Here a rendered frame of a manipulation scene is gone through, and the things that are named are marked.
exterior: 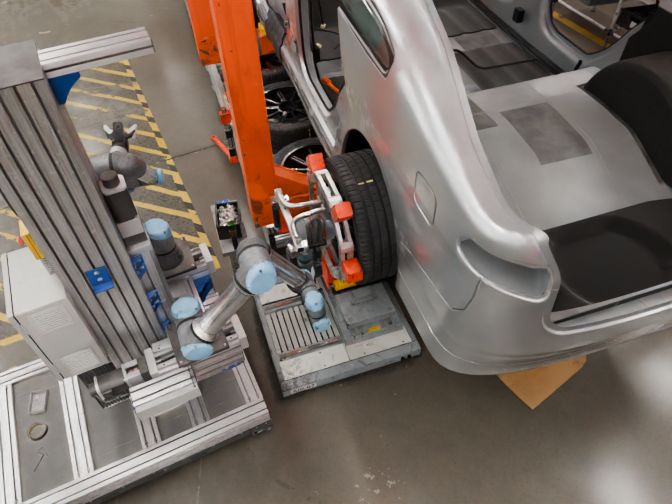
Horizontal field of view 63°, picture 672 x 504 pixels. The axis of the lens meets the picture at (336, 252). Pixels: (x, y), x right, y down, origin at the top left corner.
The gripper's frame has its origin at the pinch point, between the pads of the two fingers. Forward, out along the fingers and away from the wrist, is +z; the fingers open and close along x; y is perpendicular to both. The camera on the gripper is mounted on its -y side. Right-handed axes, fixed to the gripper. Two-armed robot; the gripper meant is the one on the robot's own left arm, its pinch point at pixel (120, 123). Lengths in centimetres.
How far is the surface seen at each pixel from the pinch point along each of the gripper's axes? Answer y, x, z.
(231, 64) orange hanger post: -40, 54, -15
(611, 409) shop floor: 91, 245, -142
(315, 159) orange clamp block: 0, 92, -33
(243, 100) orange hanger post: -22, 59, -15
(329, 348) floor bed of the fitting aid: 103, 102, -77
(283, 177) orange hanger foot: 30, 81, -11
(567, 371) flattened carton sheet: 92, 232, -116
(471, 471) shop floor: 103, 160, -158
